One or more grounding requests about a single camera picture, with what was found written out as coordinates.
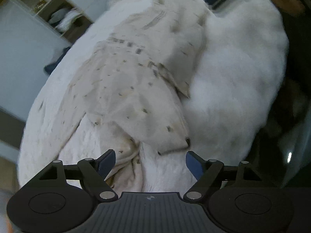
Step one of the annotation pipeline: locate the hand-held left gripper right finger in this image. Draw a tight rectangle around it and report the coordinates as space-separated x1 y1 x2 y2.
183 151 270 202

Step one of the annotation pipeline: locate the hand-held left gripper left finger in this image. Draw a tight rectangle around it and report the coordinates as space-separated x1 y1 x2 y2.
32 149 119 202

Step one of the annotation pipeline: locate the beige printed pajama top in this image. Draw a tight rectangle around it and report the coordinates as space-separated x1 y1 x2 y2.
39 0 211 193

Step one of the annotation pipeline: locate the dark blue clothes pile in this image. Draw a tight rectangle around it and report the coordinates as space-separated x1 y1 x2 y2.
43 47 71 75

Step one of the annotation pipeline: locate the white clothes stack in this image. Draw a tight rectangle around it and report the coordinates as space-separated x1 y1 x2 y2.
57 8 80 32

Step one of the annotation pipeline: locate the grey clothes stack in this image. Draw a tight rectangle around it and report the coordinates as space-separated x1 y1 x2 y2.
49 7 70 25

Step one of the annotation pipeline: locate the white fluffy blanket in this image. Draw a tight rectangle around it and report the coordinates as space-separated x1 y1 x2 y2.
18 0 289 195

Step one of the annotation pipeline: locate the white wardrobe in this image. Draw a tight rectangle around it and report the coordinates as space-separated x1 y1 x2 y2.
0 0 127 119

